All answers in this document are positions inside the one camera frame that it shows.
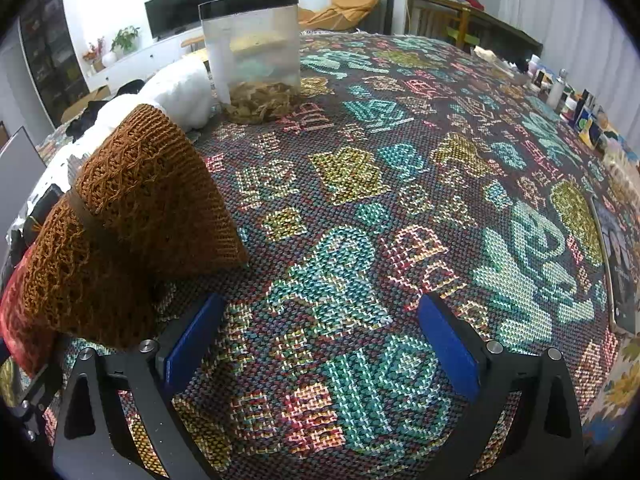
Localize orange lounge chair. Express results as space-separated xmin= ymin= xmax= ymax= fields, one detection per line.
xmin=299 ymin=0 xmax=384 ymax=32

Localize green potted plant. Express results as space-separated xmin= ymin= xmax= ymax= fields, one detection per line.
xmin=110 ymin=25 xmax=141 ymax=54

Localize red cloth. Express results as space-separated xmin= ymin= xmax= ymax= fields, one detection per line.
xmin=0 ymin=257 xmax=57 ymax=378

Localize clear container with black lid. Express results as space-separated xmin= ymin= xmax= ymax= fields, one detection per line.
xmin=198 ymin=0 xmax=302 ymax=123

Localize black flat television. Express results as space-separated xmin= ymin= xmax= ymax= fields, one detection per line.
xmin=144 ymin=0 xmax=227 ymax=41

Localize black cloth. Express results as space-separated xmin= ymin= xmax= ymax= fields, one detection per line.
xmin=65 ymin=80 xmax=148 ymax=138

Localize white crumpled tissue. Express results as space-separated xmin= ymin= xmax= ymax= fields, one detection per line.
xmin=471 ymin=45 xmax=522 ymax=73

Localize magazine with dark cover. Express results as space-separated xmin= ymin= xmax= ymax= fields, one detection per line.
xmin=591 ymin=195 xmax=640 ymax=337

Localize white television cabinet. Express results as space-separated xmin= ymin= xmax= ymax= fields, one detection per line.
xmin=102 ymin=35 xmax=203 ymax=93

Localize patterned woven blanket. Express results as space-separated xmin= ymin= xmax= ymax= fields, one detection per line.
xmin=35 ymin=30 xmax=640 ymax=480

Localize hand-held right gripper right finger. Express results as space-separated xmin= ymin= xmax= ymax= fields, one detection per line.
xmin=419 ymin=293 xmax=586 ymax=480

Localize white fluffy cloth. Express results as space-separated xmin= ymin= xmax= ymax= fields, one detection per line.
xmin=95 ymin=57 xmax=213 ymax=131

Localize row of small boxes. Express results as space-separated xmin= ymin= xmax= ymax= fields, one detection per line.
xmin=567 ymin=87 xmax=626 ymax=153

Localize red flowers in vase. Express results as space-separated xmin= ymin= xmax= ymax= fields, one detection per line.
xmin=82 ymin=36 xmax=108 ymax=73

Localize black display shelf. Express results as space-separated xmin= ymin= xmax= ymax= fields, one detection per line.
xmin=19 ymin=0 xmax=91 ymax=127

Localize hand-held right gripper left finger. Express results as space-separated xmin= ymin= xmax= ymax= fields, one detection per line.
xmin=52 ymin=293 xmax=226 ymax=480

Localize white bottle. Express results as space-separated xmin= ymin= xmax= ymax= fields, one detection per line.
xmin=549 ymin=69 xmax=569 ymax=110

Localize brown knitted hat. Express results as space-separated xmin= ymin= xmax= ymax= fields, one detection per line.
xmin=22 ymin=103 xmax=249 ymax=350

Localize dark wooden table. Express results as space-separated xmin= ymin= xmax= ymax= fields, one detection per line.
xmin=406 ymin=0 xmax=544 ymax=61

